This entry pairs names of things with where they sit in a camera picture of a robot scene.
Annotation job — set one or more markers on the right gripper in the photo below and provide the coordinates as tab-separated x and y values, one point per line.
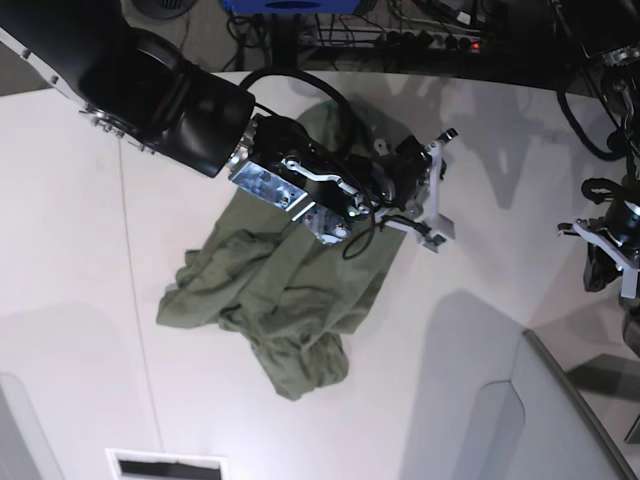
402	177

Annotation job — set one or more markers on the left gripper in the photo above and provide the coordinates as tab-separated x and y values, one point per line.
621	220

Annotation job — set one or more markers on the green t-shirt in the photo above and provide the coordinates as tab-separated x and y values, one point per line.
292	298

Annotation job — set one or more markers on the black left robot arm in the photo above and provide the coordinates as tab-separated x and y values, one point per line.
603	39

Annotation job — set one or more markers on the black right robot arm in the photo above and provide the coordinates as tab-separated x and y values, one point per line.
136	84

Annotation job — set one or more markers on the metal cylinder fixture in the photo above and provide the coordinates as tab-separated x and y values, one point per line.
630	325

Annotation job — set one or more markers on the black power strip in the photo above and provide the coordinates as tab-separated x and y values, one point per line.
426	40

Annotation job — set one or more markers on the blue box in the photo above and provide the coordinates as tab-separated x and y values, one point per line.
250	7

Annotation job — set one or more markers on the black table leg post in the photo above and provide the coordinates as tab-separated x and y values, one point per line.
284	37

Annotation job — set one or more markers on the grey metal rail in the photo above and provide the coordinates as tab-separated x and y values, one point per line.
562	436

